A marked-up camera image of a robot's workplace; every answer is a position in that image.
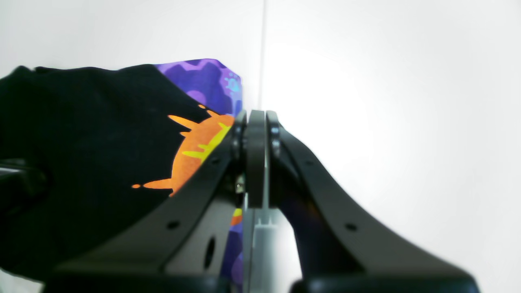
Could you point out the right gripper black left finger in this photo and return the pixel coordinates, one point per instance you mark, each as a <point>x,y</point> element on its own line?
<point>180,246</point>

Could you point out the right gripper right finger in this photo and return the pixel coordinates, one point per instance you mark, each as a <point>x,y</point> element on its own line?
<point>341,247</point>

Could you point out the black T-shirt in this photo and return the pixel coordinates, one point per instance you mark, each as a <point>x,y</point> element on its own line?
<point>113,144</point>

